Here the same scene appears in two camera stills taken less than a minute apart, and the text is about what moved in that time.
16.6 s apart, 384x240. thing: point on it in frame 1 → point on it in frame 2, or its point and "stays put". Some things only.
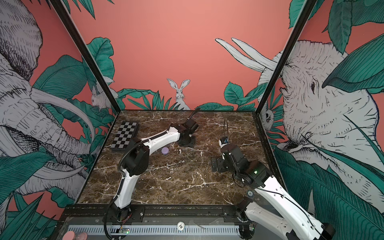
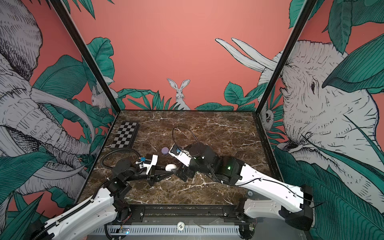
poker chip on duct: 181,225 stays put
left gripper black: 191,144 → 156,176
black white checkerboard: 127,130 stays put
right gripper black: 221,159 → 185,170
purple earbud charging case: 165,150 stays put
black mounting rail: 154,214 stays put
